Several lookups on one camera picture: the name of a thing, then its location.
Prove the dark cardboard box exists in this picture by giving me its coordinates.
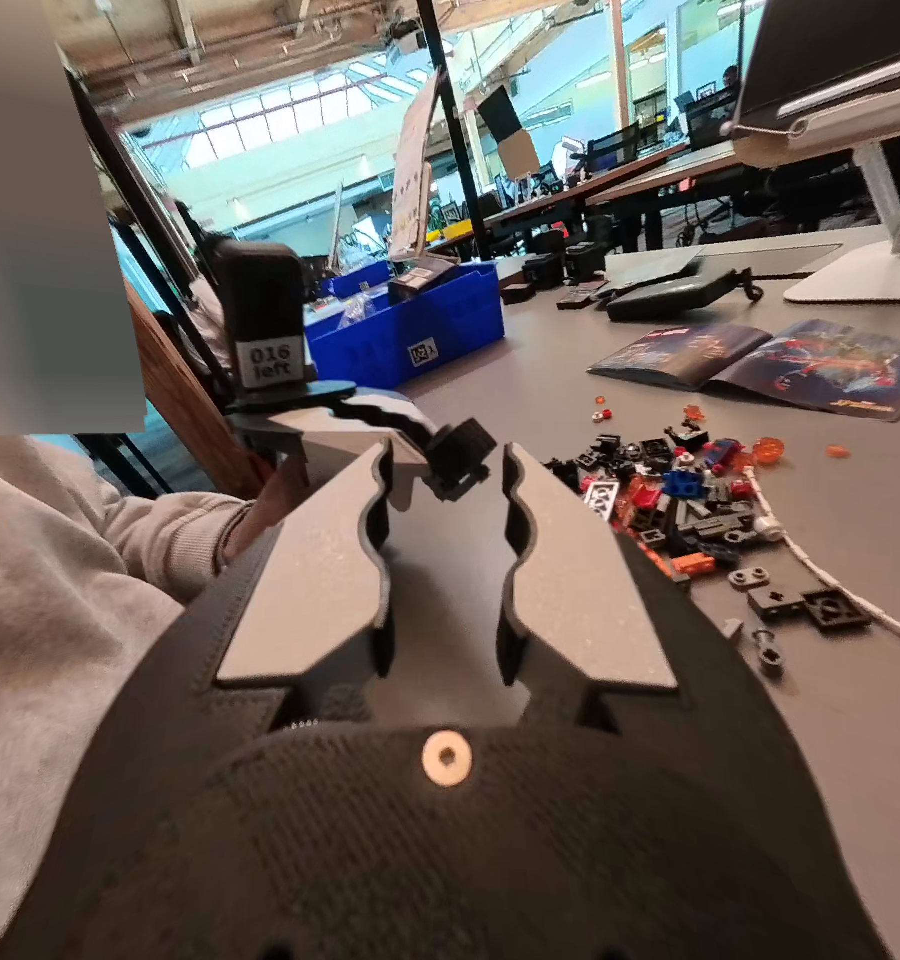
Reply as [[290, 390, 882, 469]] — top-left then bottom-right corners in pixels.
[[386, 262, 459, 297]]

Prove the white lego string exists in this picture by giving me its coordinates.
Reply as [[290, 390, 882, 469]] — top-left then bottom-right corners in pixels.
[[742, 465, 900, 652]]

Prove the black zip pouch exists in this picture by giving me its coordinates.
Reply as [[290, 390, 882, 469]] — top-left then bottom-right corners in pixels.
[[606, 268, 765, 322]]

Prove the open lego instruction booklet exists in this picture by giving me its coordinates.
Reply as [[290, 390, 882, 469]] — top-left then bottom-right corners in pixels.
[[586, 318, 900, 423]]

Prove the grey flat sleeve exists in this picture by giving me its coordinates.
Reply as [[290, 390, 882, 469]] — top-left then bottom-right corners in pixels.
[[603, 247, 706, 294]]

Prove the light grey two-hole lego piece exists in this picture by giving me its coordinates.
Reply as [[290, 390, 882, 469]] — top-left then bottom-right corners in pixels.
[[750, 628, 789, 680]]

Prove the tilted picture board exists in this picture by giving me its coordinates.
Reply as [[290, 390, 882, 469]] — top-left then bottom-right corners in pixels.
[[386, 67, 451, 264]]

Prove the pile of mixed lego pieces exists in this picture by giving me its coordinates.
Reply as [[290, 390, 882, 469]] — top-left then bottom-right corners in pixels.
[[546, 431, 781, 582]]

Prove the wooden post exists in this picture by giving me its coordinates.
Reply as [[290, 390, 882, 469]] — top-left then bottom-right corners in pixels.
[[120, 277, 264, 500]]

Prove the long wooden desk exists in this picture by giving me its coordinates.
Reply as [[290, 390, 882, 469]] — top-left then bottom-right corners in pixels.
[[487, 142, 744, 249]]

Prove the black lego wheel grey hub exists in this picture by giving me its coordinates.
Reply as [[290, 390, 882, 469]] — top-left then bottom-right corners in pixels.
[[426, 418, 498, 481]]

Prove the dark grey lego brick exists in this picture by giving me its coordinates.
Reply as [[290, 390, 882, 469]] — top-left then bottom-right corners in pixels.
[[747, 583, 807, 621]]

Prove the person's left forearm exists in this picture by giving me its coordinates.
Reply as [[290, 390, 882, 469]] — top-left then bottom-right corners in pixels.
[[101, 480, 256, 601]]

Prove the person's grey hoodie torso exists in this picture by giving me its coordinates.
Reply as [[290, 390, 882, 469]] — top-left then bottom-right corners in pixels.
[[0, 435, 196, 960]]

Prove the black square lego plate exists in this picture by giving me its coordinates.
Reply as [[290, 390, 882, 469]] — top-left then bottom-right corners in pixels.
[[802, 588, 873, 633]]

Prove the black and cardboard hanging panel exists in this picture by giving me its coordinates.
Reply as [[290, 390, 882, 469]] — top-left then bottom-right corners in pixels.
[[476, 84, 545, 181]]

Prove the person's left hand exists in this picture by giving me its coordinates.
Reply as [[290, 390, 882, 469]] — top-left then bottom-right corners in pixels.
[[223, 453, 290, 565]]

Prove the black metal pole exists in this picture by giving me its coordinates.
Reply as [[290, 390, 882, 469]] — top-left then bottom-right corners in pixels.
[[416, 0, 489, 264]]

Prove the dark grey lego axle connector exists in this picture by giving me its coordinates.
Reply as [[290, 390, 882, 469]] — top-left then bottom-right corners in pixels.
[[431, 465, 492, 502]]

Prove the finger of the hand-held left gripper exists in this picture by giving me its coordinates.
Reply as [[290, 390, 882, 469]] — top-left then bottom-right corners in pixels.
[[300, 393, 440, 515]]

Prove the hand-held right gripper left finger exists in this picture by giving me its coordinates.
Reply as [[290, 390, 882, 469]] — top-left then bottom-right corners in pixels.
[[214, 438, 397, 687]]

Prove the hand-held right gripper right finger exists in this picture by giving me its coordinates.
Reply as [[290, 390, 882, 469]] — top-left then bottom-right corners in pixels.
[[495, 441, 681, 690]]

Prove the large blue plastic bin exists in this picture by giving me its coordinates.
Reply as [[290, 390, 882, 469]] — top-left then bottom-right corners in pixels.
[[303, 261, 507, 402]]

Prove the small blue plastic bin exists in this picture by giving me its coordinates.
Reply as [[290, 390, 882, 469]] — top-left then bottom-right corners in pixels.
[[322, 258, 391, 297]]

